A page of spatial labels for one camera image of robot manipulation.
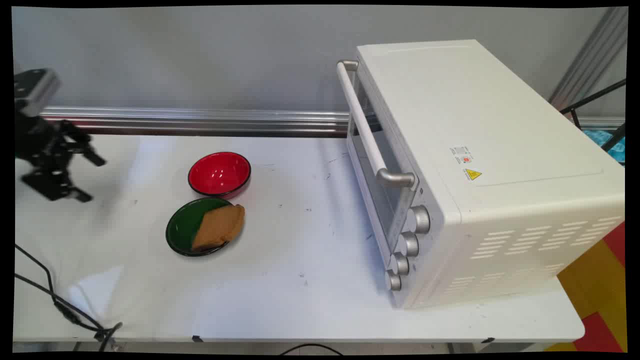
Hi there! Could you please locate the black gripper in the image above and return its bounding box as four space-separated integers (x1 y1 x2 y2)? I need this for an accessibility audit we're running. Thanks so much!
14 114 107 203

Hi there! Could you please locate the white oven door handle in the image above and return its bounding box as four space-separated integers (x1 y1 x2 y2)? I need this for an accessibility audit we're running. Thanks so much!
336 59 417 189

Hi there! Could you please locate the green plate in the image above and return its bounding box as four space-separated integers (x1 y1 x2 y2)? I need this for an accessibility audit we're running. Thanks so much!
165 197 241 258

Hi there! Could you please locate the red bowl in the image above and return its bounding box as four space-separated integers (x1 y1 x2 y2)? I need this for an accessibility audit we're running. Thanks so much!
187 151 252 200

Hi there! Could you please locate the brown toast slice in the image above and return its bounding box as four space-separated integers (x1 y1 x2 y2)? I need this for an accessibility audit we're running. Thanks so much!
191 203 246 253

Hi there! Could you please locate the white toaster oven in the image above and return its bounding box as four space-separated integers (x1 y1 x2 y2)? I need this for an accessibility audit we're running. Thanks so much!
336 39 626 310

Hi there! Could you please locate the black metal stand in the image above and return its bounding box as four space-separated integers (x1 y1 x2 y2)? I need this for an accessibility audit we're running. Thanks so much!
559 79 627 153

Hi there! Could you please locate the diagonal aluminium profile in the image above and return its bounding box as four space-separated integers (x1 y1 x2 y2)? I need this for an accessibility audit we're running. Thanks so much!
548 7 629 107

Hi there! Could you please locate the blue patterned object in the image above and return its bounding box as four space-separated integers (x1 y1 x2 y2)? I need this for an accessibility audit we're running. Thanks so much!
581 128 626 164

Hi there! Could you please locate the thin black cable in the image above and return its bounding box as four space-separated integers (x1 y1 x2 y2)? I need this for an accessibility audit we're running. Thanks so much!
14 243 58 304

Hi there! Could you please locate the aluminium rail along wall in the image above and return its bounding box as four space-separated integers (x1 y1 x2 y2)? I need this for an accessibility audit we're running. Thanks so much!
40 105 626 137

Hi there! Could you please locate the black cable with connector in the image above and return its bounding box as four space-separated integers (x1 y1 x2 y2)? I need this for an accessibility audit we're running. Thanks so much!
14 273 124 352

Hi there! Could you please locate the black looped cable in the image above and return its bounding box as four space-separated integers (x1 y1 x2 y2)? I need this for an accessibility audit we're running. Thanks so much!
279 343 344 356

